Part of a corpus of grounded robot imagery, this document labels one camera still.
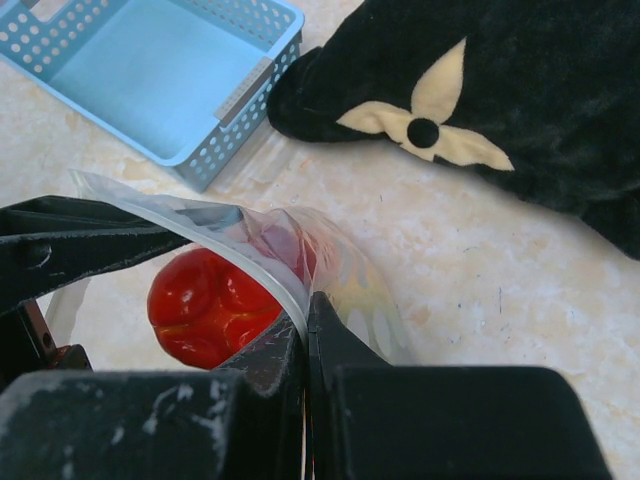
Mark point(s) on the red toy apple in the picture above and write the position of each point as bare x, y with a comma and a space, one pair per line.
289, 246

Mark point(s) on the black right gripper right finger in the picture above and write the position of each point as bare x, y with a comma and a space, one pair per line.
372, 420

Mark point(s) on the black pillow with cream flowers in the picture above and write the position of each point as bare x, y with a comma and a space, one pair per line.
539, 98

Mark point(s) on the clear dotted zip top bag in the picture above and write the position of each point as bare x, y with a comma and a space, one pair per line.
354, 286

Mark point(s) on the light blue plastic basket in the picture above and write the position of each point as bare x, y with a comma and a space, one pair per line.
185, 83

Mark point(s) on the red yellow toy pepper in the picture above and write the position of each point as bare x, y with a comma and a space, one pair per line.
203, 309

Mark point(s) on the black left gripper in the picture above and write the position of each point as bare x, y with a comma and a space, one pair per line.
53, 241

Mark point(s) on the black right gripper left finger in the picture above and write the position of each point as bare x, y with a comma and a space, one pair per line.
242, 420

